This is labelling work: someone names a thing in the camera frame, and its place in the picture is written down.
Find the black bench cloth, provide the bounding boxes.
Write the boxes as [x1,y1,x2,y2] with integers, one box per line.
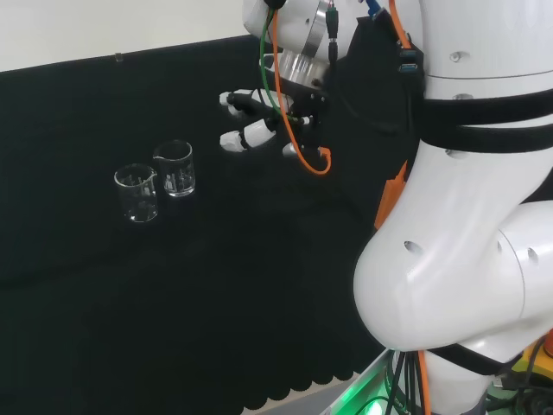
[0,34,418,415]

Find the orange cable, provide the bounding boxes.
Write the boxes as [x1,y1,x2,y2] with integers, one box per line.
[417,350,434,415]
[271,41,334,176]
[387,0,412,49]

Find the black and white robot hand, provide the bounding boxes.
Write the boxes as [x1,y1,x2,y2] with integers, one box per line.
[218,80,333,160]

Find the blue cable plug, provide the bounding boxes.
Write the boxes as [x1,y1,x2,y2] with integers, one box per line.
[362,0,384,21]

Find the clear glass beaker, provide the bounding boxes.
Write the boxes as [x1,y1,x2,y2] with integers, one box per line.
[113,163,160,224]
[152,139,196,199]

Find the yellow stop button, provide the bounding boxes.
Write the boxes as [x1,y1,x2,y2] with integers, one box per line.
[509,328,553,386]

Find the black cable with green plug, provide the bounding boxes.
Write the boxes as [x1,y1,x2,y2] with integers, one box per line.
[324,0,340,78]

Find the grey metal base plate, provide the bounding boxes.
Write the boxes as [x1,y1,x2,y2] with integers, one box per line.
[297,348,397,415]

